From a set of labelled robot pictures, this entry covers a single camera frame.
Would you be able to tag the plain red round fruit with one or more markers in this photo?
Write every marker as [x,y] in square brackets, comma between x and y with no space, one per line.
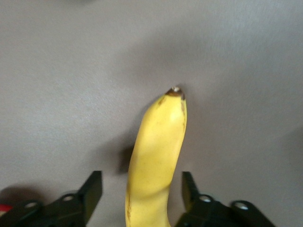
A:
[4,208]

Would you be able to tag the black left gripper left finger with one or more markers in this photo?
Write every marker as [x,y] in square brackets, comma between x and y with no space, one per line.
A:
[59,212]

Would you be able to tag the yellow banana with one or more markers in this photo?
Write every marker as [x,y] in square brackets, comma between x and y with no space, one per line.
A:
[156,153]

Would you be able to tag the brown table cover mat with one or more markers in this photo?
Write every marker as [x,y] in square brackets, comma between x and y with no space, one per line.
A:
[71,71]

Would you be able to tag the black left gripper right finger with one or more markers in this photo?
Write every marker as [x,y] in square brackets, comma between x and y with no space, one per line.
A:
[213,212]

